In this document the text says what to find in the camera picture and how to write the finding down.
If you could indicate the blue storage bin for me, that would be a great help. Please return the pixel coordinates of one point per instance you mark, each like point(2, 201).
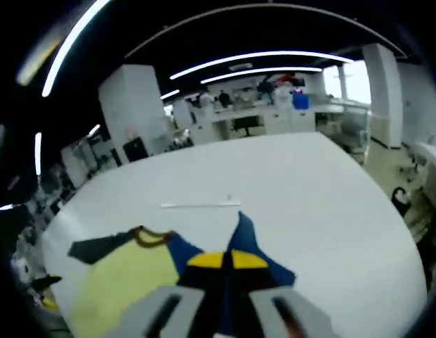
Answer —
point(300, 102)

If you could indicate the long ceiling light strip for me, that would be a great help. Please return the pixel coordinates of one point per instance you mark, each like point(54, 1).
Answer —
point(260, 71)
point(260, 58)
point(68, 45)

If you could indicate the wide white pillar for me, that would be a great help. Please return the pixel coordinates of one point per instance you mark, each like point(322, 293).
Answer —
point(133, 105)

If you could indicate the long white workbench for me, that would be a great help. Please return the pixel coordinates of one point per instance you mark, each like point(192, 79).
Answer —
point(281, 121)

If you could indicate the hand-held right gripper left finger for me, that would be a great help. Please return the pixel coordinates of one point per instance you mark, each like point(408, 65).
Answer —
point(189, 303)

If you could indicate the narrow white pillar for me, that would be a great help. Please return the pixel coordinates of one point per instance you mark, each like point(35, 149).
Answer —
point(383, 98)

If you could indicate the yellow blue colour-block garment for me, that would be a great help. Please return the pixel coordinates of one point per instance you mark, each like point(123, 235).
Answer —
point(133, 271)

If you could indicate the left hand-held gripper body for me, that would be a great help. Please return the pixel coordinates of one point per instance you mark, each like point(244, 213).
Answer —
point(20, 271)

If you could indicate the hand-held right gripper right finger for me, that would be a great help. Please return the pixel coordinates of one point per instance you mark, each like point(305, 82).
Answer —
point(270, 306)

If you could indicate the black box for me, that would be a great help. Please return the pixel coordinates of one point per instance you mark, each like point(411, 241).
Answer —
point(136, 150)

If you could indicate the short ceiling light strip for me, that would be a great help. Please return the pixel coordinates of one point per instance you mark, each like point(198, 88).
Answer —
point(170, 94)
point(38, 153)

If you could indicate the black office chair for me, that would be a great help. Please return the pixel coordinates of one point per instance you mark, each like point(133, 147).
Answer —
point(244, 126)

